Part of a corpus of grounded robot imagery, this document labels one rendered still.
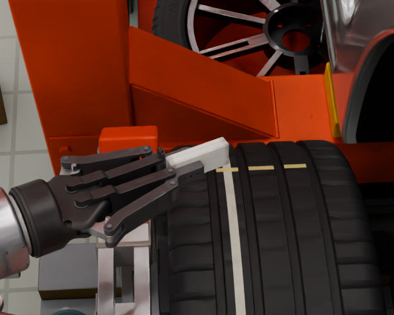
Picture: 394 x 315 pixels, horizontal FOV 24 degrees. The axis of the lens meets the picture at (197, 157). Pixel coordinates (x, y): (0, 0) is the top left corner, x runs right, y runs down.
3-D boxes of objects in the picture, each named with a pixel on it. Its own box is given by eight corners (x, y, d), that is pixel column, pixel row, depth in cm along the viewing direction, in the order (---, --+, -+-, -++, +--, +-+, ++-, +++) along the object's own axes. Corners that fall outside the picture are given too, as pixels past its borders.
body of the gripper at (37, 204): (9, 224, 96) (90, 195, 100) (38, 278, 91) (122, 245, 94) (-1, 172, 92) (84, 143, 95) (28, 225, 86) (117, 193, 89)
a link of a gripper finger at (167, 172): (72, 194, 92) (77, 203, 91) (172, 160, 95) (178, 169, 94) (75, 221, 94) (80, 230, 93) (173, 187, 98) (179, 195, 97)
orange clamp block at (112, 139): (161, 204, 116) (158, 135, 114) (99, 207, 116) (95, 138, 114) (161, 189, 123) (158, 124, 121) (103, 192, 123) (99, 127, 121)
